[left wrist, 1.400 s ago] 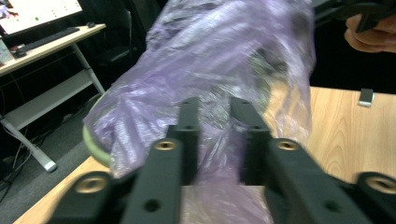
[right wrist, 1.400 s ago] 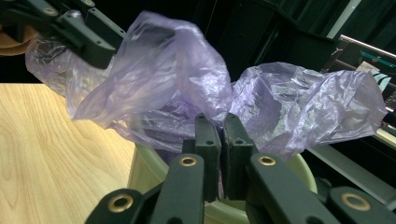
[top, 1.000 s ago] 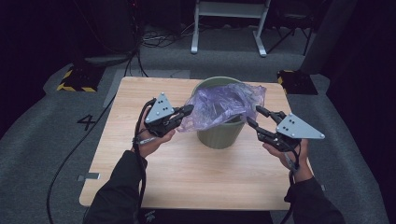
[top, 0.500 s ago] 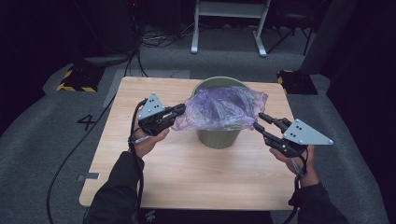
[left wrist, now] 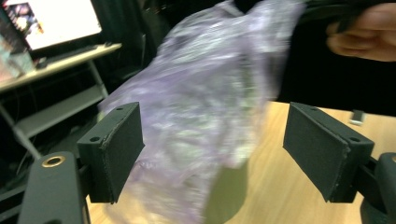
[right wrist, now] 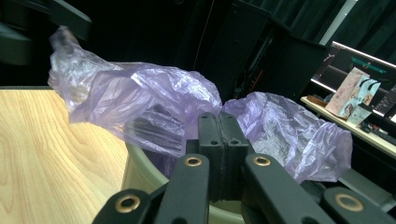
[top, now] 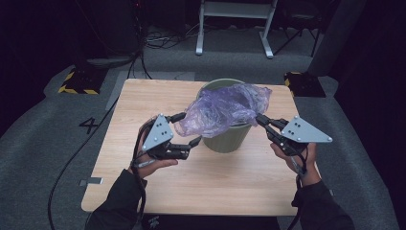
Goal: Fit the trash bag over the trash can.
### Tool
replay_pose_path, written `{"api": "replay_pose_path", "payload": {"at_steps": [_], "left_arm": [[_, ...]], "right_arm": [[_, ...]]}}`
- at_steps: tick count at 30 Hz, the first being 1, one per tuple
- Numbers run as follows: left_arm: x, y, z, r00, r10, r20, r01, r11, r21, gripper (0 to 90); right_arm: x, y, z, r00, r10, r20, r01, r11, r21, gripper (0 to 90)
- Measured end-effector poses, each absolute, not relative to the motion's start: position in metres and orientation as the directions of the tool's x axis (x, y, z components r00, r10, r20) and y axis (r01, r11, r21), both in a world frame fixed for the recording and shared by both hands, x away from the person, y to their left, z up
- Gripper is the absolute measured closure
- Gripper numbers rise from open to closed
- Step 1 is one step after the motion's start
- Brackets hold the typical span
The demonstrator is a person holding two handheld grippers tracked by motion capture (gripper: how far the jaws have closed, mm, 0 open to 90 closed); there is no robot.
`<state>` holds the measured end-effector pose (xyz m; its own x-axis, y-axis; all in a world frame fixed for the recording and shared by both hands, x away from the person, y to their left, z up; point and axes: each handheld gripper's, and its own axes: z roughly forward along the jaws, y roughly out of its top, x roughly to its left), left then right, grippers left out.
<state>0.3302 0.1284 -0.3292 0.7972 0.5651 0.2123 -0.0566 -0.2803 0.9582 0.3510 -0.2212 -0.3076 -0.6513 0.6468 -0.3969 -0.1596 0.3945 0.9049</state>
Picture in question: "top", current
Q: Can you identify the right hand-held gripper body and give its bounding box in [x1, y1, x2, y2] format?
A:
[274, 115, 333, 157]

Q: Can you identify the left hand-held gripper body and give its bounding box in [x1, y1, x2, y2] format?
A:
[141, 113, 192, 161]

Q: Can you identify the green plastic bin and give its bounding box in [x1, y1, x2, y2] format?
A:
[197, 78, 253, 153]

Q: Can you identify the purple plastic bag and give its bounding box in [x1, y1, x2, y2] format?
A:
[173, 82, 273, 139]

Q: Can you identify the person's left hand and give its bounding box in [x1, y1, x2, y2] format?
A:
[128, 121, 179, 179]

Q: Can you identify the person's right hand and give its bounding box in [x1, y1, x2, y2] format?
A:
[270, 143, 322, 188]

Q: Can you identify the black yellow striped base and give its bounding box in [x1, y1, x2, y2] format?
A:
[57, 67, 108, 96]
[283, 71, 327, 99]

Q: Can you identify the person's black-clothed lap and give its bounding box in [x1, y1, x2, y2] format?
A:
[142, 214, 282, 230]

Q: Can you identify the grey pillar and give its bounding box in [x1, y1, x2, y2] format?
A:
[306, 0, 368, 78]

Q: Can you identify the black chair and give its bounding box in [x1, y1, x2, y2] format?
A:
[274, 0, 324, 58]

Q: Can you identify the dark equipment stand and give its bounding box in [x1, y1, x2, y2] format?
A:
[73, 0, 145, 70]

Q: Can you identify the right hand-held gripper cable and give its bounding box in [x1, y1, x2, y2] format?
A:
[286, 152, 309, 230]

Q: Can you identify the hand-held gripper cable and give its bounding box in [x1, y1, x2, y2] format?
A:
[130, 127, 147, 224]
[286, 152, 309, 230]

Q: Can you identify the left hand-held gripper cable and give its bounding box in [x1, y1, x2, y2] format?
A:
[130, 127, 147, 224]

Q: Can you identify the bundle of floor cables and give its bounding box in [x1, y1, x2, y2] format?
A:
[127, 22, 199, 81]

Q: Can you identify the long black floor cable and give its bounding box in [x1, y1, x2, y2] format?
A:
[47, 99, 119, 230]

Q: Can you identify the white metal table frame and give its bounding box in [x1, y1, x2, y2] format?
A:
[194, 0, 279, 60]

